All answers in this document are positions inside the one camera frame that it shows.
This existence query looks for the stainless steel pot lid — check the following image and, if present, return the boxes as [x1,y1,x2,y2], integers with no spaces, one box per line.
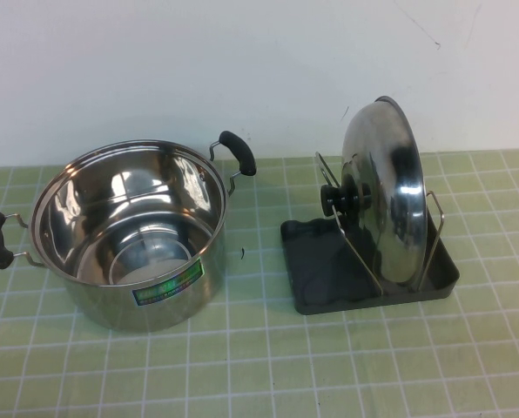
[320,95,428,288]

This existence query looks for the green checkered tablecloth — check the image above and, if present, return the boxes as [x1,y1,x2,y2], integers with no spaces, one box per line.
[0,149,519,418]

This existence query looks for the black tray wire lid rack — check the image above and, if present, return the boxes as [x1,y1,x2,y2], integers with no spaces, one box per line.
[280,150,462,315]

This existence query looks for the stainless steel pot black handles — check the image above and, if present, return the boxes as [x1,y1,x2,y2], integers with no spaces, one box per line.
[0,129,257,334]

